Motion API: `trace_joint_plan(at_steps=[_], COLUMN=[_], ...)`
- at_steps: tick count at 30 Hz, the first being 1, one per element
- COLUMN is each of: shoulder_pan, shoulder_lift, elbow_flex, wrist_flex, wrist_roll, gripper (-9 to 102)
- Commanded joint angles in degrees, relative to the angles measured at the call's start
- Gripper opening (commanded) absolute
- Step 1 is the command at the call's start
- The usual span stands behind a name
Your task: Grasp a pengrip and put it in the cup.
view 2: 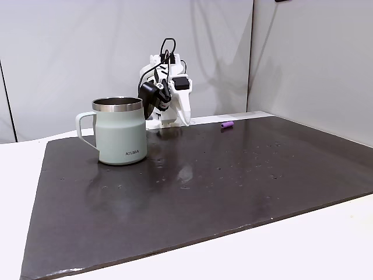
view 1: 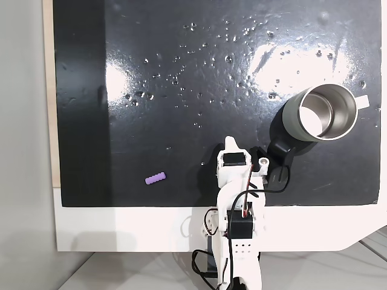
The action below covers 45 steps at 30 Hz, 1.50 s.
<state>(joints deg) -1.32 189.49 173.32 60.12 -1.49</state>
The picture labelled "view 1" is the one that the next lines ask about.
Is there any purple ribbed pen grip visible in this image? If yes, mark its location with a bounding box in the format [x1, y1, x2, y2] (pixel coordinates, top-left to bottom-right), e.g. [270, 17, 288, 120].
[145, 172, 167, 185]

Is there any steel cup green outside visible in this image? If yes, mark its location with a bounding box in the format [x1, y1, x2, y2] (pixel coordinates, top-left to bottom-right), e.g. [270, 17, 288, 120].
[281, 83, 359, 142]

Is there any black glossy mat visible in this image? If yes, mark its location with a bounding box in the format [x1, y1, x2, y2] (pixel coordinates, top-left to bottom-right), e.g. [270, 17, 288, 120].
[53, 0, 381, 208]

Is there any beige wooden board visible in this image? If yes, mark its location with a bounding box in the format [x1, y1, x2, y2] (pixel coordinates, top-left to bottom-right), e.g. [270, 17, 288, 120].
[42, 0, 63, 190]

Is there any red gripper servo cable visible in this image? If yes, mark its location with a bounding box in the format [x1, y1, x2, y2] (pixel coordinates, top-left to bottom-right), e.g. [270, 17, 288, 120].
[241, 164, 255, 219]

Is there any black camera cable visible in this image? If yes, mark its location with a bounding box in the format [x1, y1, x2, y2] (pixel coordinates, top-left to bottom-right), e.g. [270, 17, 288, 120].
[231, 167, 288, 218]

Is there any red white servo cable loop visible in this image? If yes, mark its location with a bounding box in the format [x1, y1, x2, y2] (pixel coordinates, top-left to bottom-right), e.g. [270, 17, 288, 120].
[203, 208, 220, 237]

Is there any black cable at base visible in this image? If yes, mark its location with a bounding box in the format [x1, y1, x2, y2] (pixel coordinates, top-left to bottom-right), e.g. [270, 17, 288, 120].
[191, 249, 219, 285]

